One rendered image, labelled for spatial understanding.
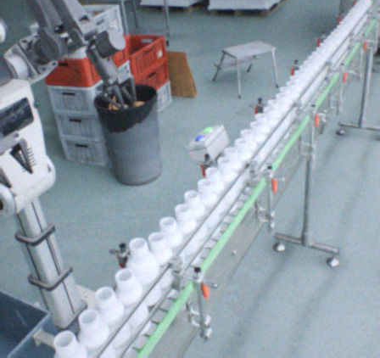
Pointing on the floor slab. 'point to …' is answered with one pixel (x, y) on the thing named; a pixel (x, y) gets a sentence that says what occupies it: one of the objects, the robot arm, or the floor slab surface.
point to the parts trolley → (134, 5)
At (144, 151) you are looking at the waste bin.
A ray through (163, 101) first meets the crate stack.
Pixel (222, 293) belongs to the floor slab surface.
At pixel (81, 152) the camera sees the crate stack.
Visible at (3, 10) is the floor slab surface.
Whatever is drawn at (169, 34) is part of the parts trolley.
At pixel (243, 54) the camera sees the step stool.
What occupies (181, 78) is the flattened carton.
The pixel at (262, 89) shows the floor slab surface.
